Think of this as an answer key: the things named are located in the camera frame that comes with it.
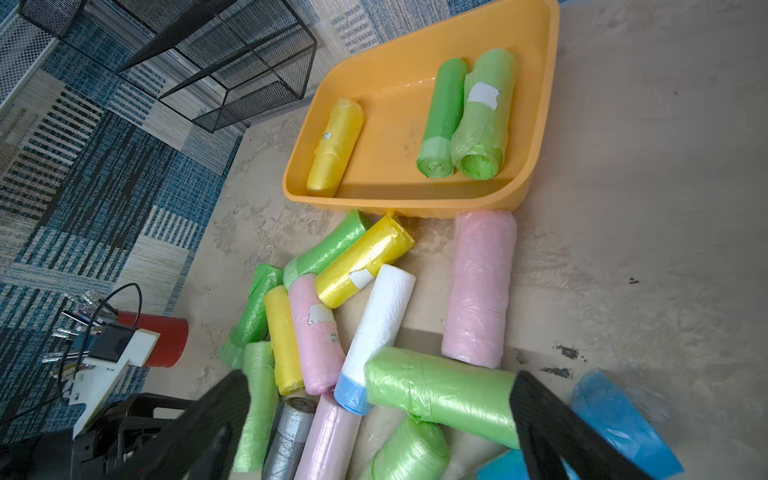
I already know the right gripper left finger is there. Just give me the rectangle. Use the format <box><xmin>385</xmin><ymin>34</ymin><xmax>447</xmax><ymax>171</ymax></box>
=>
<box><xmin>107</xmin><ymin>371</ymin><xmax>251</xmax><ymax>479</ymax></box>

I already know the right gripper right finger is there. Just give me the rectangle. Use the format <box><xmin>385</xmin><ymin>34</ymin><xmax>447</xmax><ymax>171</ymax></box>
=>
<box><xmin>509</xmin><ymin>371</ymin><xmax>650</xmax><ymax>479</ymax></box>

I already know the thin dark green roll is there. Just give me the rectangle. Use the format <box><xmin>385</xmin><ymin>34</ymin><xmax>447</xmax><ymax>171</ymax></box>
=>
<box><xmin>417</xmin><ymin>58</ymin><xmax>469</xmax><ymax>178</ymax></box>

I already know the light green roll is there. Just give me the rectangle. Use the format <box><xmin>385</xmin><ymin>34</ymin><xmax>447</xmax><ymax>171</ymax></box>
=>
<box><xmin>450</xmin><ymin>48</ymin><xmax>518</xmax><ymax>180</ymax></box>
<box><xmin>359</xmin><ymin>417</ymin><xmax>451</xmax><ymax>480</ymax></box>
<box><xmin>365</xmin><ymin>347</ymin><xmax>520</xmax><ymax>449</ymax></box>

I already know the large yellow bag roll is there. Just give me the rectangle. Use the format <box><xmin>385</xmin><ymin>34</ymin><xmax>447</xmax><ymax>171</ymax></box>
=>
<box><xmin>306</xmin><ymin>99</ymin><xmax>365</xmax><ymax>197</ymax></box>

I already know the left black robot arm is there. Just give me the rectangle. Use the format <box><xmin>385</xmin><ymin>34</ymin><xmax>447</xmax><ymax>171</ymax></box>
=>
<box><xmin>1</xmin><ymin>393</ymin><xmax>192</xmax><ymax>479</ymax></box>

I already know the dark grey roll left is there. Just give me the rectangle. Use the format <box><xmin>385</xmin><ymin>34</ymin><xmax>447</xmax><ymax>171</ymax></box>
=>
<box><xmin>261</xmin><ymin>397</ymin><xmax>318</xmax><ymax>480</ymax></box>

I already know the small yellow roll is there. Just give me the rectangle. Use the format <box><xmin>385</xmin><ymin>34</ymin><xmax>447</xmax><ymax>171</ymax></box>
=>
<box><xmin>264</xmin><ymin>285</ymin><xmax>304</xmax><ymax>396</ymax></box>

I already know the pink roll lower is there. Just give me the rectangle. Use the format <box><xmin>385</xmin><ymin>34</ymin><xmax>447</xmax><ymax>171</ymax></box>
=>
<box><xmin>294</xmin><ymin>392</ymin><xmax>362</xmax><ymax>480</ymax></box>

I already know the dark green roll left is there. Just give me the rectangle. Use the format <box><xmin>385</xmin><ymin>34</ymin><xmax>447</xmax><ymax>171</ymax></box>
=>
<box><xmin>218</xmin><ymin>264</ymin><xmax>284</xmax><ymax>369</ymax></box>

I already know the pink roll near box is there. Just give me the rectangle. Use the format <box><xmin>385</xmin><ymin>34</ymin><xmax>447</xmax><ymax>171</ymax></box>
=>
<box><xmin>441</xmin><ymin>210</ymin><xmax>517</xmax><ymax>369</ymax></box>

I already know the pink roll centre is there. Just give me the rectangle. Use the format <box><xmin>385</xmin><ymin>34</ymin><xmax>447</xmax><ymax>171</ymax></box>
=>
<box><xmin>289</xmin><ymin>273</ymin><xmax>346</xmax><ymax>396</ymax></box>

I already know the white roll blue end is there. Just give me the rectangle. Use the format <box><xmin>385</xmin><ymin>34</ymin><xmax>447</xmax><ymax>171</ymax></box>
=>
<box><xmin>334</xmin><ymin>265</ymin><xmax>416</xmax><ymax>416</ymax></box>

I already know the yellow roll near box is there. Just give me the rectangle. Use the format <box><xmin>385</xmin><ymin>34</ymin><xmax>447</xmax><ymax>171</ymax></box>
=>
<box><xmin>315</xmin><ymin>216</ymin><xmax>415</xmax><ymax>309</ymax></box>

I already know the yellow plastic storage box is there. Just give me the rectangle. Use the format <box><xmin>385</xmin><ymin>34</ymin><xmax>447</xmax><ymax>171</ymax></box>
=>
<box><xmin>282</xmin><ymin>1</ymin><xmax>561</xmax><ymax>219</ymax></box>

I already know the red pencil cup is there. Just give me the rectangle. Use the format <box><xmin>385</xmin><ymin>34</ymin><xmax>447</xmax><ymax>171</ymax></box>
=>
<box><xmin>41</xmin><ymin>290</ymin><xmax>190</xmax><ymax>385</ymax></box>

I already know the black mesh shelf rack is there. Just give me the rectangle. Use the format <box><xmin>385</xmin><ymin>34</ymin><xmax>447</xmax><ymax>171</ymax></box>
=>
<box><xmin>16</xmin><ymin>1</ymin><xmax>318</xmax><ymax>133</ymax></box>

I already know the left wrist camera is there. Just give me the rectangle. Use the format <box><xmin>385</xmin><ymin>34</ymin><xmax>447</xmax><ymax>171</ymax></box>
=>
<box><xmin>69</xmin><ymin>325</ymin><xmax>160</xmax><ymax>439</ymax></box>

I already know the white wire wall basket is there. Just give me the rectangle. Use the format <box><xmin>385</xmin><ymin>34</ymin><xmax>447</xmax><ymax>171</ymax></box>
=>
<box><xmin>1</xmin><ymin>7</ymin><xmax>58</xmax><ymax>110</ymax></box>

